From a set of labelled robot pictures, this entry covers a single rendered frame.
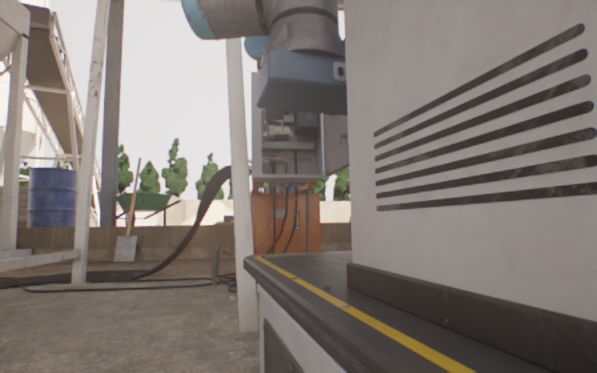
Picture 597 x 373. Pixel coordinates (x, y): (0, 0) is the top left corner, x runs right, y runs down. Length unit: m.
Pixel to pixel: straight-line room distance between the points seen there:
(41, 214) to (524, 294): 5.50
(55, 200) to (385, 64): 5.34
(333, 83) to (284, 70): 0.10
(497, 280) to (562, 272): 0.04
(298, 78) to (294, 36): 0.08
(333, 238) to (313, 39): 3.61
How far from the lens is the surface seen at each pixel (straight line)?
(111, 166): 6.40
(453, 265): 0.26
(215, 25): 0.81
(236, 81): 1.51
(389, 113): 0.33
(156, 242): 4.20
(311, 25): 0.70
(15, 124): 4.70
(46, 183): 5.57
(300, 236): 2.31
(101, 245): 4.42
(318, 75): 0.66
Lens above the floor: 0.40
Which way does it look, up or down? 5 degrees up
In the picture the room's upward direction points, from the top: 1 degrees counter-clockwise
